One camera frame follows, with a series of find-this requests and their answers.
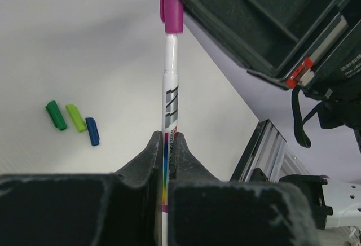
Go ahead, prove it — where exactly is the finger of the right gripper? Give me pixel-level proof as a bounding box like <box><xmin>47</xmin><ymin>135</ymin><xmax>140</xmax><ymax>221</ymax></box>
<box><xmin>181</xmin><ymin>0</ymin><xmax>332</xmax><ymax>81</ymax></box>

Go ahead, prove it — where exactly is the magenta pen cap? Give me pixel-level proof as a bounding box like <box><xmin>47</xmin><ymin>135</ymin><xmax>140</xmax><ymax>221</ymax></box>
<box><xmin>159</xmin><ymin>0</ymin><xmax>184</xmax><ymax>34</ymax></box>

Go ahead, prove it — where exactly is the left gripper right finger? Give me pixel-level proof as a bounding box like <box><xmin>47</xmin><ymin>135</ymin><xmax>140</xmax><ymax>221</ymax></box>
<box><xmin>168</xmin><ymin>133</ymin><xmax>320</xmax><ymax>245</ymax></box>

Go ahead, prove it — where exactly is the magenta marker pen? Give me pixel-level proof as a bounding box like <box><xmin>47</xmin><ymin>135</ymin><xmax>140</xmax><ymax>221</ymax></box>
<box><xmin>162</xmin><ymin>34</ymin><xmax>179</xmax><ymax>245</ymax></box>

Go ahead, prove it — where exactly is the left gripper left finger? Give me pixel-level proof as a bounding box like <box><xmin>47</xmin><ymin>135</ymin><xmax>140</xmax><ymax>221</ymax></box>
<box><xmin>1</xmin><ymin>131</ymin><xmax>162</xmax><ymax>245</ymax></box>

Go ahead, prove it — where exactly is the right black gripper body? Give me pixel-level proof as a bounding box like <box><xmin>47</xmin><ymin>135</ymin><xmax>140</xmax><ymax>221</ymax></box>
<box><xmin>281</xmin><ymin>0</ymin><xmax>361</xmax><ymax>100</ymax></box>

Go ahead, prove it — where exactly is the dark green pen cap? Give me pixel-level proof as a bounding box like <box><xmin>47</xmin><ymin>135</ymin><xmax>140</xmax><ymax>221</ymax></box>
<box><xmin>45</xmin><ymin>100</ymin><xmax>68</xmax><ymax>131</ymax></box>

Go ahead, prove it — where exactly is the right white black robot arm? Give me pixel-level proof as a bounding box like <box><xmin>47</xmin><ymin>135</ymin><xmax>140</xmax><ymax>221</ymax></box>
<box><xmin>180</xmin><ymin>0</ymin><xmax>360</xmax><ymax>182</ymax></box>

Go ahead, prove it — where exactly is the light green pen cap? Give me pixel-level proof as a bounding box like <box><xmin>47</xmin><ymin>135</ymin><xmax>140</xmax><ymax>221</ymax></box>
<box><xmin>65</xmin><ymin>103</ymin><xmax>86</xmax><ymax>133</ymax></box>

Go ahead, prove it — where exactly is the aluminium extrusion frame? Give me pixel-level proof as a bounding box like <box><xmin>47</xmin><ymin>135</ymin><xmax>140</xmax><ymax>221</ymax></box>
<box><xmin>231</xmin><ymin>120</ymin><xmax>360</xmax><ymax>245</ymax></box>

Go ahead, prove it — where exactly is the blue pen cap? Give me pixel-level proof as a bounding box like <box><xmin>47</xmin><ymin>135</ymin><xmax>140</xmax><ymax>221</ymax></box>
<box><xmin>85</xmin><ymin>117</ymin><xmax>100</xmax><ymax>147</ymax></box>

